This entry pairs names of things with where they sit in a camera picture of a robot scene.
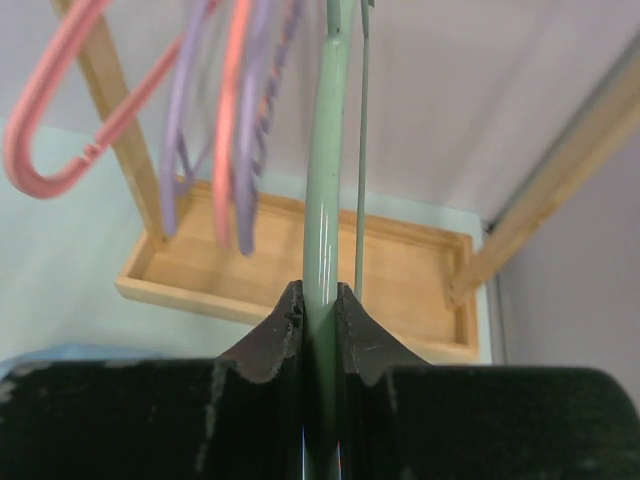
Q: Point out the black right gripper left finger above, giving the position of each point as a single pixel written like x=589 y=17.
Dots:
x=235 y=416

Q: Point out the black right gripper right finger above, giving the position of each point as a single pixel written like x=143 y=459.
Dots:
x=403 y=418

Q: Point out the sage green hanger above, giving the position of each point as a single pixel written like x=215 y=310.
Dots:
x=321 y=244

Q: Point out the light blue shorts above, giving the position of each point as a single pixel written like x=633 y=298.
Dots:
x=76 y=352

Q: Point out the purple hanger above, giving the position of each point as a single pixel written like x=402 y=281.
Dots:
x=176 y=174

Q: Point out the lavender hanger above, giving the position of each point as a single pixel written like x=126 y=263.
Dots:
x=260 y=88

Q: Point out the salmon pink hanger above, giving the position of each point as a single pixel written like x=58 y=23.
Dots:
x=223 y=144

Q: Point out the pink hanger left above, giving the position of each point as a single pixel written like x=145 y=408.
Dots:
x=74 y=76

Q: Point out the wooden clothes rack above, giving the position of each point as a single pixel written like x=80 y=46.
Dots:
x=465 y=99

